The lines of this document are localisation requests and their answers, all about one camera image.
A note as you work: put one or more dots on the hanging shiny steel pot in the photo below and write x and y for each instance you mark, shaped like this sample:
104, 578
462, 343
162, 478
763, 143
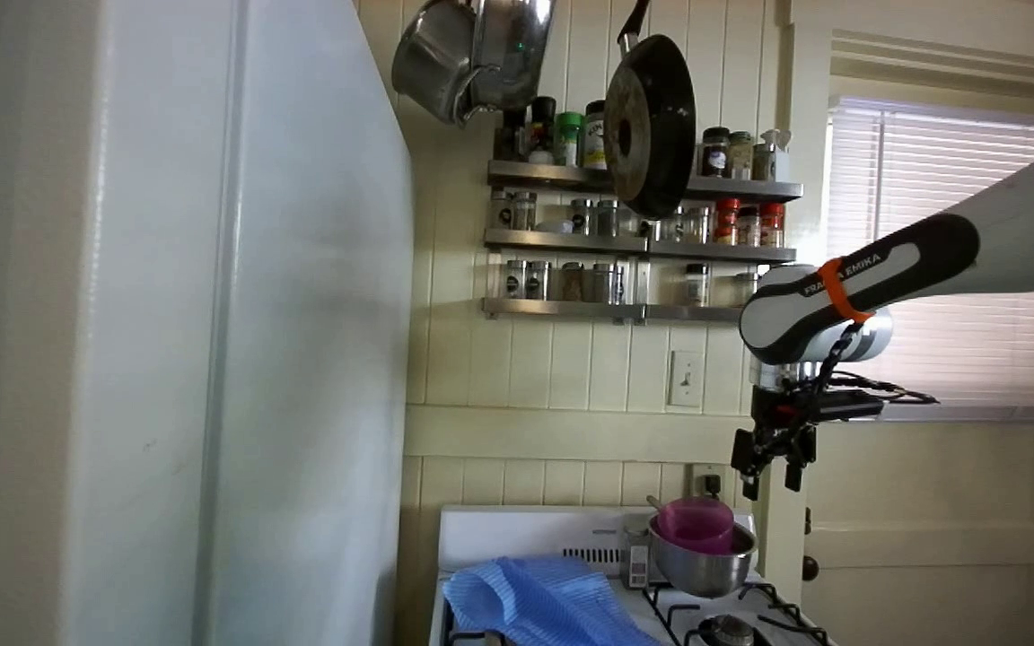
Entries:
512, 49

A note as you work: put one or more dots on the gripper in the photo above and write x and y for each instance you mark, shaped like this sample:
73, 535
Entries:
782, 414

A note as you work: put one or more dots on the row of spice jars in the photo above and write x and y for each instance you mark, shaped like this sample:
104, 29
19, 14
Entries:
562, 135
571, 282
741, 224

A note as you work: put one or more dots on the purple bowl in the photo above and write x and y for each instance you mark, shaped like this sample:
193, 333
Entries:
696, 522

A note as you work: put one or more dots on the white stove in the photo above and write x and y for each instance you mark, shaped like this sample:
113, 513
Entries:
526, 538

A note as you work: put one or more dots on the blue striped cloth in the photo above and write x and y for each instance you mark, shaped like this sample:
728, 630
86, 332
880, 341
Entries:
544, 601

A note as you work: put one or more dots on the cream panelled door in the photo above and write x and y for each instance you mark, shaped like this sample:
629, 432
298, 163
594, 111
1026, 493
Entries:
939, 529

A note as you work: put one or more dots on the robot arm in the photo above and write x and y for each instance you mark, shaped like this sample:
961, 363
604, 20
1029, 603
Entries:
975, 242

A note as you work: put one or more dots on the hanging silver pot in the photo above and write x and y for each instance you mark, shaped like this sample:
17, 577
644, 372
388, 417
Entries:
432, 63

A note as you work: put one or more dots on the metal spice rack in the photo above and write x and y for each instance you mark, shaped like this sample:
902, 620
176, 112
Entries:
562, 240

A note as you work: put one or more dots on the window with white blinds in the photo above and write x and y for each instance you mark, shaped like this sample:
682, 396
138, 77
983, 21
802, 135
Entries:
939, 179

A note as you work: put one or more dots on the dark door knob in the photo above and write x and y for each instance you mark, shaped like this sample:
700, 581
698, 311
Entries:
810, 569

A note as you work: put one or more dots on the white light switch plate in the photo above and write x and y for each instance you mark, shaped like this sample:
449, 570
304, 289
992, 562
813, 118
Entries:
686, 379

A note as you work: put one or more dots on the small grey container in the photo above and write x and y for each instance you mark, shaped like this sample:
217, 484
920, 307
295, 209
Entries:
635, 556

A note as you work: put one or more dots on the white refrigerator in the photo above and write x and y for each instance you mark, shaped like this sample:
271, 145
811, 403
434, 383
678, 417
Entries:
176, 323

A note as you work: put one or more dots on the wall socket with black plug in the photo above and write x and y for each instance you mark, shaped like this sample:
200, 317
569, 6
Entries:
708, 483

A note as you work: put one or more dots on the silver spoon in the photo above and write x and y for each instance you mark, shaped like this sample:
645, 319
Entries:
654, 502

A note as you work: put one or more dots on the silver metal bowl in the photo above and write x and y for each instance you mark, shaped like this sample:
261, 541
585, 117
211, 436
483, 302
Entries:
701, 570

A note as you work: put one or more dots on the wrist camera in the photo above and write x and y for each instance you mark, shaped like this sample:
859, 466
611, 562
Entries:
851, 407

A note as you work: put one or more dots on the hanging black frying pan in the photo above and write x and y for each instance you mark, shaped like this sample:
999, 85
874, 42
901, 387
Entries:
652, 126

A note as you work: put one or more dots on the black stove burner grate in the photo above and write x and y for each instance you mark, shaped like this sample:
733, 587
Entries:
773, 619

